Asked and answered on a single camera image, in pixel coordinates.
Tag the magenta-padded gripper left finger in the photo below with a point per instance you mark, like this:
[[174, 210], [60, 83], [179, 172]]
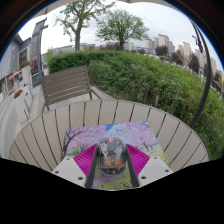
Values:
[[71, 170]]

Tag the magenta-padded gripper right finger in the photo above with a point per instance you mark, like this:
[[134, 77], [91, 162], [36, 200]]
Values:
[[151, 170]]

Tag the transparent grey computer mouse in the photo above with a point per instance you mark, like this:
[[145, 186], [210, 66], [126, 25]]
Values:
[[112, 156]]

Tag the floral landscape print mouse pad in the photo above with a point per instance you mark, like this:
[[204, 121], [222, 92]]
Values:
[[133, 131]]

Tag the white planter with orange flowers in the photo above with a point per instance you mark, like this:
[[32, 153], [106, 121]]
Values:
[[21, 106]]

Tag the grey slatted outdoor chair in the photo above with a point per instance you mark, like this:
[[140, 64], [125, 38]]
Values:
[[65, 83]]

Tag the green trimmed hedge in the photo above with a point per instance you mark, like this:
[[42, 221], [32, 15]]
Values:
[[143, 78]]

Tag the dark curved parasol pole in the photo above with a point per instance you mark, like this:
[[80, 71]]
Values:
[[206, 86]]

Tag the white planter with red flowers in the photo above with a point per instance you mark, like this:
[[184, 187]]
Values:
[[26, 75]]

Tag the grey shopfront building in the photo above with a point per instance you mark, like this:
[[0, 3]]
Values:
[[10, 63]]

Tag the tall grey sign pillar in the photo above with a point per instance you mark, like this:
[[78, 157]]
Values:
[[35, 46]]

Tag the distant apartment buildings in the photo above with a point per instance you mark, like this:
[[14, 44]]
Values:
[[163, 40]]

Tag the tall thin-trunk tree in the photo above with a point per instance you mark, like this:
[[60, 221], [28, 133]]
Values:
[[77, 30]]

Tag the round-crowned green tree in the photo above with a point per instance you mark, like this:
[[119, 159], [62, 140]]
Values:
[[120, 26]]

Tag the beige parasol canopy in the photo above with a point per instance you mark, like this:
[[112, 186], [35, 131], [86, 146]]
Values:
[[156, 1]]

